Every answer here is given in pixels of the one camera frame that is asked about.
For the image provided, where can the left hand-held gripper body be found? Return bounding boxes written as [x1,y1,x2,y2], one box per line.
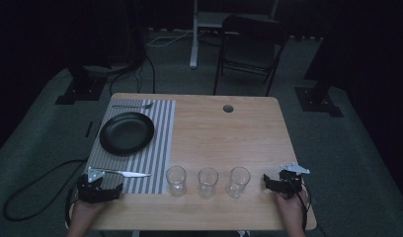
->
[77,166,108,204]

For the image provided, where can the black round plate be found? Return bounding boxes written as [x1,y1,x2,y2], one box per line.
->
[99,112,156,157]

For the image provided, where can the black floor cable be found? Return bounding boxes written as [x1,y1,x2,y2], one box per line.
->
[2,158,89,222]

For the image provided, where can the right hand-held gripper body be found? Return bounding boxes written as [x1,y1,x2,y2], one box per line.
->
[278,161,311,199]

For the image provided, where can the black folding chair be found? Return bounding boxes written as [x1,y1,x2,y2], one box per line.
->
[212,14,290,98]

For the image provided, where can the silver table knife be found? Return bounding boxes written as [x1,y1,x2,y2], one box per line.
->
[96,167,153,179]

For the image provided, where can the left hand-held gripper cable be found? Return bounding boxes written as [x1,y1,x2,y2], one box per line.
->
[64,183,81,229]

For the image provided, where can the grey striped placemat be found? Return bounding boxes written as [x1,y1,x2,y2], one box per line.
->
[84,99,177,196]

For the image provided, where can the white floor cable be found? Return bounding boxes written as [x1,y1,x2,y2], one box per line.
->
[145,29,207,48]

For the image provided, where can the clear drinking glass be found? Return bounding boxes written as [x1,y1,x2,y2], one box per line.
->
[197,167,220,199]
[165,165,188,198]
[226,166,252,198]

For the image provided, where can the silver fork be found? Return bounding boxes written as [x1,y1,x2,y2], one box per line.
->
[112,102,155,111]

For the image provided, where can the black stand base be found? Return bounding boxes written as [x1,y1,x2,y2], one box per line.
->
[293,82,345,119]
[54,63,109,106]

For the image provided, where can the person's right hand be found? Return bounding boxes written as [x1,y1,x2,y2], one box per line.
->
[275,192,310,231]

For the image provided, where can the person's left hand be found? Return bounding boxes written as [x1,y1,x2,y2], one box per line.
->
[70,198,106,228]

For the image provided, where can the black cable bundle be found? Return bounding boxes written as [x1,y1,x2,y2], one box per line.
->
[109,53,157,97]

